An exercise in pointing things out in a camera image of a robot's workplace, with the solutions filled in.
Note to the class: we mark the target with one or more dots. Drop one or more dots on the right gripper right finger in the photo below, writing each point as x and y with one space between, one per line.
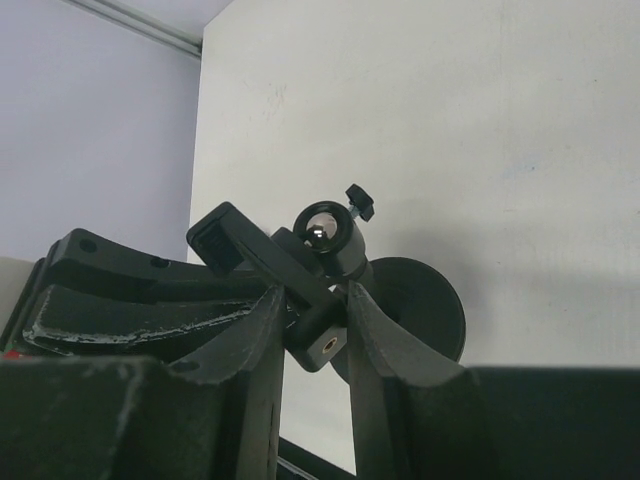
419 415

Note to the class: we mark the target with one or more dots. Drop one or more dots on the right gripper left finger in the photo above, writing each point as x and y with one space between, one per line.
214 414

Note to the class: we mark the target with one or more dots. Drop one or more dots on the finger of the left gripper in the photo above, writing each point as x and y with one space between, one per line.
88 263
67 322

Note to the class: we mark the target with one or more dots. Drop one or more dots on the left aluminium frame post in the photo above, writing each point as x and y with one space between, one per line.
142 24

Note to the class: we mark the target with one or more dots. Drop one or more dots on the black phone stand round base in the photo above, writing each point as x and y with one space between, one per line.
316 260

